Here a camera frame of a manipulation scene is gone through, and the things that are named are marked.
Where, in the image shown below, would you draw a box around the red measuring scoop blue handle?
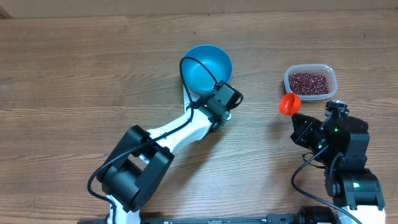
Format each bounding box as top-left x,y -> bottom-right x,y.
279,92 -> 302,116

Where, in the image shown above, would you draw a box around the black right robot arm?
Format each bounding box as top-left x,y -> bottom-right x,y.
291,112 -> 386,223

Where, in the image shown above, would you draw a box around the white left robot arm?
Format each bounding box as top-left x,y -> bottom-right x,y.
95,81 -> 243,223

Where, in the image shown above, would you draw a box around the white digital kitchen scale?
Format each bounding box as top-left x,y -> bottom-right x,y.
183,88 -> 215,124

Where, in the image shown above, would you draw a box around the teal blue bowl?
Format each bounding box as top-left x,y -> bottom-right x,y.
182,45 -> 233,95

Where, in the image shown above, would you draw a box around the red beans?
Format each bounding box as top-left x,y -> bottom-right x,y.
288,73 -> 329,95

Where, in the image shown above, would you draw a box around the clear plastic container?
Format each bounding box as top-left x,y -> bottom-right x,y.
284,63 -> 338,101

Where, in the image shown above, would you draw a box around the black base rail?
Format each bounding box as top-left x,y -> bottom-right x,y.
77,213 -> 341,224

